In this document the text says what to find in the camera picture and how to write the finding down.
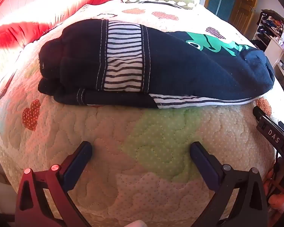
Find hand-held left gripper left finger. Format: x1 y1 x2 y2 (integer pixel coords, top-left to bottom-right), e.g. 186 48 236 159
15 141 93 227

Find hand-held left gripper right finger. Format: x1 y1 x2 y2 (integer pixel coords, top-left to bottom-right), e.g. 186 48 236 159
190 141 268 227

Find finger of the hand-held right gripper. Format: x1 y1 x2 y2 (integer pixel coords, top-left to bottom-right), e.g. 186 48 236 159
252 106 272 124

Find navy pants with striped panel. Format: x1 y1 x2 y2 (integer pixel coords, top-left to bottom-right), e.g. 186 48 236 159
38 19 275 109

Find person's right hand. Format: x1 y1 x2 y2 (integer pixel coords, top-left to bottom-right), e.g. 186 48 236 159
263 168 284 210

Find quilted heart-pattern bedspread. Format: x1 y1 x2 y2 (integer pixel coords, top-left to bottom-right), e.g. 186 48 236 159
0 1 284 227

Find white shelf unit with clutter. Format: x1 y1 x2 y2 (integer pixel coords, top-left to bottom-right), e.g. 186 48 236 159
250 9 284 113

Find wooden door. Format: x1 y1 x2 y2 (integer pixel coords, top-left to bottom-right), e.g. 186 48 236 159
228 0 261 30

